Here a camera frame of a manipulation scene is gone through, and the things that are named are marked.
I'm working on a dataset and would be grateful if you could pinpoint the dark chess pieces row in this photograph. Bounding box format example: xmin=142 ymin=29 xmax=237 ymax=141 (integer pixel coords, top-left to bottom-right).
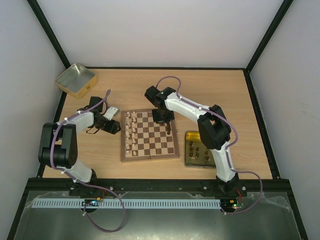
xmin=166 ymin=122 xmax=172 ymax=135

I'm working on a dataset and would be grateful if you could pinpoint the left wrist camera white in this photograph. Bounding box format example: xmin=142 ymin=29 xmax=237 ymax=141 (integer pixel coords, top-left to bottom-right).
xmin=103 ymin=106 xmax=120 ymax=121

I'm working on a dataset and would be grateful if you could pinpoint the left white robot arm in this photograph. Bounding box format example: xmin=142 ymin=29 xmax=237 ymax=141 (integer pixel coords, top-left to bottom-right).
xmin=38 ymin=96 xmax=121 ymax=184

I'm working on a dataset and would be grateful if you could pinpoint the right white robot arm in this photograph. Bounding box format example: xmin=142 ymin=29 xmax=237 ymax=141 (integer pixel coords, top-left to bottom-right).
xmin=144 ymin=85 xmax=239 ymax=196

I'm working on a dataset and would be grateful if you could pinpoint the yellow tin with dark pieces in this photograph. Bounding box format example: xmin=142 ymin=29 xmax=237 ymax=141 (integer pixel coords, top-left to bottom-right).
xmin=184 ymin=131 xmax=216 ymax=169

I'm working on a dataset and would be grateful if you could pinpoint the grey slotted cable duct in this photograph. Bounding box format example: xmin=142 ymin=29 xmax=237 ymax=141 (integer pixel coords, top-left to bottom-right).
xmin=31 ymin=198 xmax=221 ymax=210

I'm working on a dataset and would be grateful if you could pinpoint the empty yellow tin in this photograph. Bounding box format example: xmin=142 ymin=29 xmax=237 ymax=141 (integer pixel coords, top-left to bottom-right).
xmin=55 ymin=63 xmax=98 ymax=99

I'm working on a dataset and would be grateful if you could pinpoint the wooden chess board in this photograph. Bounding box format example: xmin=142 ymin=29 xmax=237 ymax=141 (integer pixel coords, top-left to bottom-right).
xmin=120 ymin=109 xmax=180 ymax=163

